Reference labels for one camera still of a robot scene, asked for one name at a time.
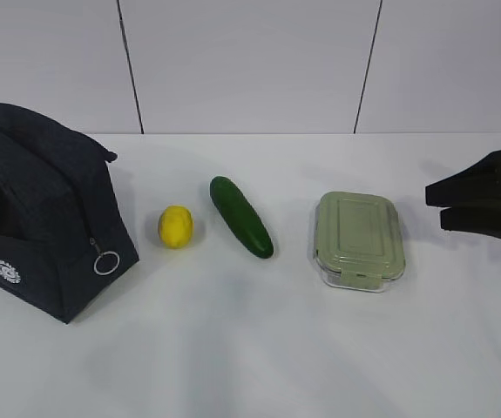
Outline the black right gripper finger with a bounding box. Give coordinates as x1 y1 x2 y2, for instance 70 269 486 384
425 151 501 208
440 207 501 239

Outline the green lid glass container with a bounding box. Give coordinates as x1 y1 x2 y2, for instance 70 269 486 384
313 192 406 293

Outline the green cucumber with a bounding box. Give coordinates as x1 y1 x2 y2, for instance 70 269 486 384
209 176 274 260

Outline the yellow lemon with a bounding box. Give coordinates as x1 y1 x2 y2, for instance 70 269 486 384
158 206 193 249

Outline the dark blue lunch bag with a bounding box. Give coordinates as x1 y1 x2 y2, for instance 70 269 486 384
0 103 139 323

